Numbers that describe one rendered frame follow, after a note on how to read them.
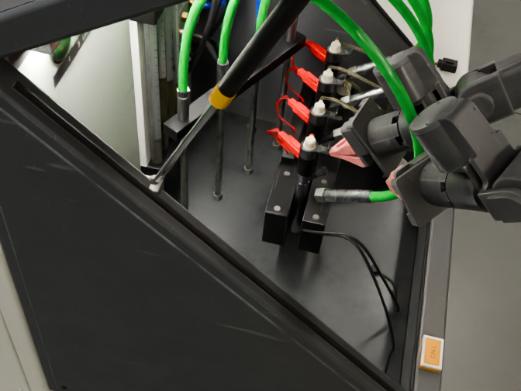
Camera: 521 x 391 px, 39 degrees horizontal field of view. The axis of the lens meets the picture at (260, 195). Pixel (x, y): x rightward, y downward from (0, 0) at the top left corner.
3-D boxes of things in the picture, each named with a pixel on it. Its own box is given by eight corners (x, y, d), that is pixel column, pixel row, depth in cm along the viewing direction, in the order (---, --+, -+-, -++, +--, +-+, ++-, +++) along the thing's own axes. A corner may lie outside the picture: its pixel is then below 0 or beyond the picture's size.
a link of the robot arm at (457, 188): (497, 225, 76) (533, 189, 78) (461, 174, 75) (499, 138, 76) (458, 219, 83) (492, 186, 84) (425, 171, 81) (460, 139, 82)
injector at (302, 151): (313, 240, 128) (330, 156, 112) (285, 233, 128) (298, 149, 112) (316, 227, 130) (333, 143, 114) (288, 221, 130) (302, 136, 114)
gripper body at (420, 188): (386, 180, 87) (419, 183, 80) (451, 136, 89) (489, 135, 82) (410, 226, 88) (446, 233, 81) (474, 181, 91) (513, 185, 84)
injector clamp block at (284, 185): (313, 278, 130) (326, 224, 118) (258, 264, 131) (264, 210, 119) (343, 143, 152) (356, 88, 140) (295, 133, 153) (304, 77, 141)
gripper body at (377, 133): (360, 98, 107) (400, 84, 102) (398, 151, 111) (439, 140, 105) (341, 126, 104) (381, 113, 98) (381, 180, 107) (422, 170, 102)
